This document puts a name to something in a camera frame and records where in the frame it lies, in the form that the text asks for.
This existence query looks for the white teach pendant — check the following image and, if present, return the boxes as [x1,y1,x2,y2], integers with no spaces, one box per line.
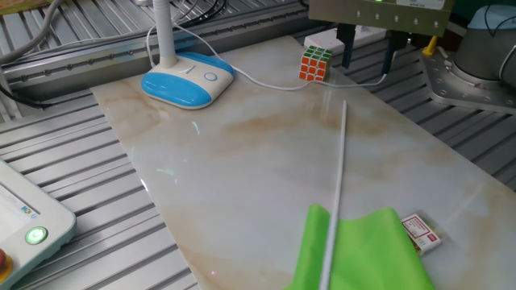
[0,159,77,290]

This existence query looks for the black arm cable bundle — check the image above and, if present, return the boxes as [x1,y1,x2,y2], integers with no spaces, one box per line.
[173,0,233,25]

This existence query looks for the green flag with white pole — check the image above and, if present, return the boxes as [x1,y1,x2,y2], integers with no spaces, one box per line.
[284,99,436,290]

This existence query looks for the silver Schunk gripper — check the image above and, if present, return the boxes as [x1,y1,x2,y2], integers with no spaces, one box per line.
[308,0,456,76]

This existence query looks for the thick black cable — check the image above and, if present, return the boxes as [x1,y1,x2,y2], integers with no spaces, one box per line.
[0,86,53,110]

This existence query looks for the white power strip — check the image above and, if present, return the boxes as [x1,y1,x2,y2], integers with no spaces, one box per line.
[302,24,388,56]

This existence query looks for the yellow plastic handle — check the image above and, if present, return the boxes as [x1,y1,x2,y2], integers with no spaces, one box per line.
[421,35,439,57]

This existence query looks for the clear box of paper clips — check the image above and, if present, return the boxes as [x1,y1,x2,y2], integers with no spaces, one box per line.
[400,212,443,258]

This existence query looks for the blue and white desk lamp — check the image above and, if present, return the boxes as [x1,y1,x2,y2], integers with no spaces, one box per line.
[140,0,235,110]

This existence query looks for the marble pattern board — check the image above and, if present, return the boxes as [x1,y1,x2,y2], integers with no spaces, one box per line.
[90,35,516,290]

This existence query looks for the Rubik's cube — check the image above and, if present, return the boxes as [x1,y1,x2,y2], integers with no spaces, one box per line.
[298,44,335,83]

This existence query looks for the grey hose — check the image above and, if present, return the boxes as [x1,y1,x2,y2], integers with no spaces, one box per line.
[0,0,65,65]

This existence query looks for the white lamp cable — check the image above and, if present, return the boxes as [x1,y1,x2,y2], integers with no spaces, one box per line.
[144,19,389,92]

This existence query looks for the aluminium frame rail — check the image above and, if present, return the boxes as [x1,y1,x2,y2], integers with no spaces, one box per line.
[0,7,335,102]

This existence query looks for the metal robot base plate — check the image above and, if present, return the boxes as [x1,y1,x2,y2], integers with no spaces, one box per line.
[418,48,516,116]

